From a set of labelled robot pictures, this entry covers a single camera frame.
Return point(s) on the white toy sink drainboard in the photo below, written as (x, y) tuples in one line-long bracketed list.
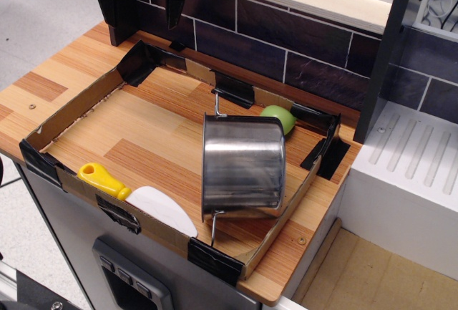
[(401, 192)]

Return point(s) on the metal pot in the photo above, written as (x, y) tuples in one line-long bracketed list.
[(243, 167)]

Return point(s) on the green toy pear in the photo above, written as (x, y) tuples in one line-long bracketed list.
[(287, 120)]

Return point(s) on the cardboard fence with black tape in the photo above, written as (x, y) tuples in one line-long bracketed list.
[(145, 118)]

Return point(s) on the yellow handled white spatula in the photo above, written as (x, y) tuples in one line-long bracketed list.
[(146, 198)]

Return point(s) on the dark grey vertical post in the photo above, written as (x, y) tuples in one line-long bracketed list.
[(373, 102)]

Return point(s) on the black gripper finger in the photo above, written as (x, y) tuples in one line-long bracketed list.
[(118, 12), (173, 12)]

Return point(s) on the grey toy oven panel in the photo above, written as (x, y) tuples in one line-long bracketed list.
[(131, 286)]

